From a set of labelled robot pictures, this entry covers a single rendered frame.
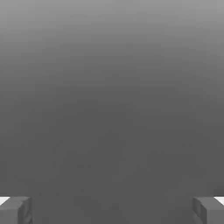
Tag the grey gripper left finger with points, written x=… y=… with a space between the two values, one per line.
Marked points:
x=14 y=211

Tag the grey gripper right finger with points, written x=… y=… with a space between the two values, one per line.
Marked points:
x=210 y=211

